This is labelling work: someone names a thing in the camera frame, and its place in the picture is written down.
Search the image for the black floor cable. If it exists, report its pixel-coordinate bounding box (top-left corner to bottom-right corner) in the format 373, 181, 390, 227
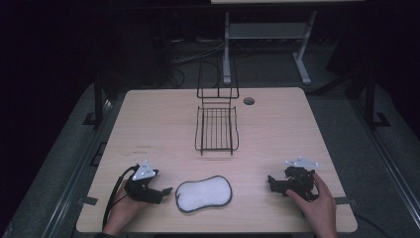
354, 211, 395, 238

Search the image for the white sponge with dark edge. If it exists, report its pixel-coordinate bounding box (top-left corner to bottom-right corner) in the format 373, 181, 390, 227
174, 175, 234, 214

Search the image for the bundle of floor cables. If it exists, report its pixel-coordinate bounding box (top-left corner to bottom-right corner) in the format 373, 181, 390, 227
167, 39, 229, 89

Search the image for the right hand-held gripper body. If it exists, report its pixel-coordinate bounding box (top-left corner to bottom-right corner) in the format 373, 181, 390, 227
282, 156, 321, 202

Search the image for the grey metal stand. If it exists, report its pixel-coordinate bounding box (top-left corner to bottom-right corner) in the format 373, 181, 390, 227
222, 10, 319, 86

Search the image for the person's right hand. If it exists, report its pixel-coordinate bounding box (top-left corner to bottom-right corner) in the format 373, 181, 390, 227
285, 172, 339, 236

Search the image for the person's left hand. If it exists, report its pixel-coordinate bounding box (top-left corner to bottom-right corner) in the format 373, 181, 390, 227
102, 178, 151, 238

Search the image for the black metal stand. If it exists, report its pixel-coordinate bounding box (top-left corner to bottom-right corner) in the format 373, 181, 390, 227
81, 70, 107, 130
362, 68, 391, 131

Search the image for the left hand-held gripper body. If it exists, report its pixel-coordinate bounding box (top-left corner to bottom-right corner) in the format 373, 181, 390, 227
123, 160, 160, 203

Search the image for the grey tape strip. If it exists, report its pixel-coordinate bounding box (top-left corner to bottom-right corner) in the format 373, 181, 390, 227
333, 196, 359, 206
76, 195, 99, 206

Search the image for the black wire rack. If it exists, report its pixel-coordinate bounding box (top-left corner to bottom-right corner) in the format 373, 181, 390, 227
194, 57, 241, 157

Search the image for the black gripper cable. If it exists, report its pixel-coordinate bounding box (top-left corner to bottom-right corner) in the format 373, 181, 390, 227
102, 164, 142, 230

